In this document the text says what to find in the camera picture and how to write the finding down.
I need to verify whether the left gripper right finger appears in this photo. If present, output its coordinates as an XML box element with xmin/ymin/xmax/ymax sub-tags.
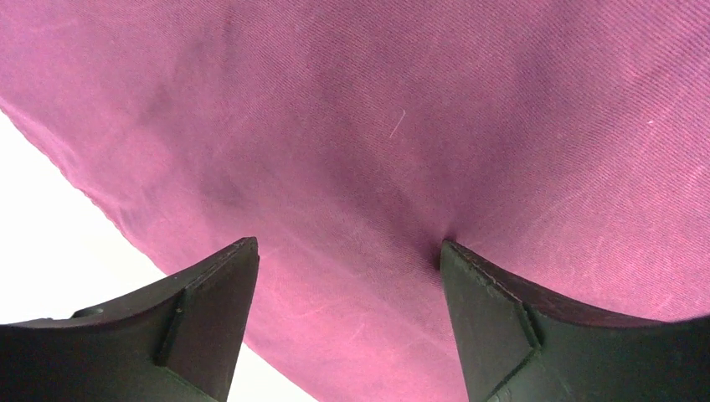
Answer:
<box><xmin>440</xmin><ymin>240</ymin><xmax>709</xmax><ymax>401</ymax></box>

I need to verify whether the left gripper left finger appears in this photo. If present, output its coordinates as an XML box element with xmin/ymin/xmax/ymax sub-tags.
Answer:
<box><xmin>1</xmin><ymin>237</ymin><xmax>260</xmax><ymax>401</ymax></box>

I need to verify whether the purple cloth wrap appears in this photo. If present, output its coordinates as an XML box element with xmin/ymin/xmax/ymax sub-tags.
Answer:
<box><xmin>1</xmin><ymin>1</ymin><xmax>709</xmax><ymax>401</ymax></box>

